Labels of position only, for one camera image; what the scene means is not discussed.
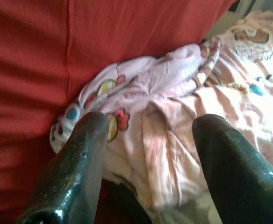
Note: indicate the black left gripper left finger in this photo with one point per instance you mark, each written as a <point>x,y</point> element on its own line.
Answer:
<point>68,168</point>

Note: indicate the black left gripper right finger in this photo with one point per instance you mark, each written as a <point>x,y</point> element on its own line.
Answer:
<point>239,177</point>

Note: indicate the pink cartoon bear duvet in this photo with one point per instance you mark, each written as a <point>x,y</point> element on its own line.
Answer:
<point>174,74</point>

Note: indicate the large red pillow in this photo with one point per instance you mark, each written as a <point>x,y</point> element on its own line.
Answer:
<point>45,58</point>

